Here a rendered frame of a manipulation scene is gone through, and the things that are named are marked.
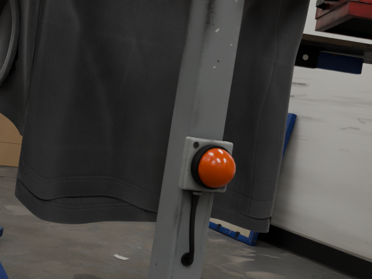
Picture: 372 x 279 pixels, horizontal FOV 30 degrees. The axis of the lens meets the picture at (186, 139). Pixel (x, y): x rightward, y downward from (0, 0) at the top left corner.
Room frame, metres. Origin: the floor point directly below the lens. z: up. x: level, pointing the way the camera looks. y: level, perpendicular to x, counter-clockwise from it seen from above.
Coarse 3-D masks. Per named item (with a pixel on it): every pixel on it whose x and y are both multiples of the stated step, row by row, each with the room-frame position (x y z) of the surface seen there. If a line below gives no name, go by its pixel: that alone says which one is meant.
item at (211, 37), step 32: (192, 0) 0.69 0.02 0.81; (224, 0) 0.67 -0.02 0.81; (192, 32) 0.68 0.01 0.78; (224, 32) 0.67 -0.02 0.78; (192, 64) 0.68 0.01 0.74; (224, 64) 0.68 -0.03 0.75; (192, 96) 0.67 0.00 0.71; (224, 96) 0.68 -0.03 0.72; (192, 128) 0.66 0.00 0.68; (224, 192) 0.68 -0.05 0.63; (160, 224) 0.69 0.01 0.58; (160, 256) 0.68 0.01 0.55
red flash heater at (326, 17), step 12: (348, 0) 1.94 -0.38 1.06; (360, 0) 1.94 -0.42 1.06; (324, 12) 2.25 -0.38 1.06; (336, 12) 2.09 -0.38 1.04; (348, 12) 1.94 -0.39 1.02; (360, 12) 1.94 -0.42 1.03; (324, 24) 2.23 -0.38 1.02; (336, 24) 2.16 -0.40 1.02; (348, 24) 2.22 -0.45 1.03; (360, 24) 2.18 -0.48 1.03; (348, 36) 2.39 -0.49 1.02; (360, 36) 2.37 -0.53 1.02
